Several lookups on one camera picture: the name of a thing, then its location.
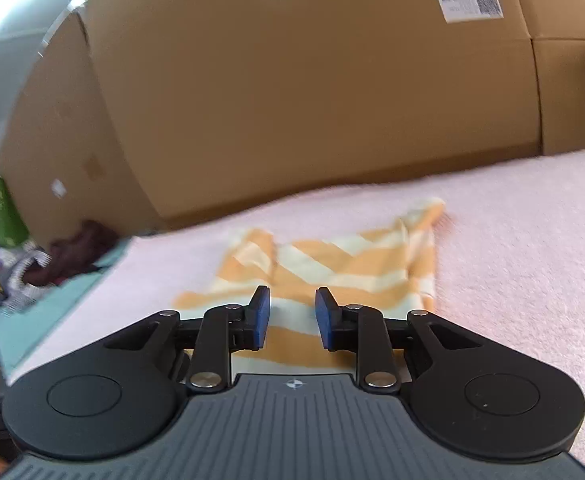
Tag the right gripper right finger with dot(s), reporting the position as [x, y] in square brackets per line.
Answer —
[365, 332]

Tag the orange white striped sweater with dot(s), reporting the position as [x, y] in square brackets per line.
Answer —
[391, 268]

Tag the teal folded cloth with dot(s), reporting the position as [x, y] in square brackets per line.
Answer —
[21, 331]

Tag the dark brown garment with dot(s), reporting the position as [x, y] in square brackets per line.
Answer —
[73, 256]

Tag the large centre cardboard box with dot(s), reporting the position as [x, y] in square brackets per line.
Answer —
[220, 103]

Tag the pink terry towel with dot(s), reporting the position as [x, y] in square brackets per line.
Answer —
[510, 258]

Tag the left cardboard box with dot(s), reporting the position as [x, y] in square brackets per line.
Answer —
[60, 157]

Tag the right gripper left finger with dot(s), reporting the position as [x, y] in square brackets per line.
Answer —
[222, 332]

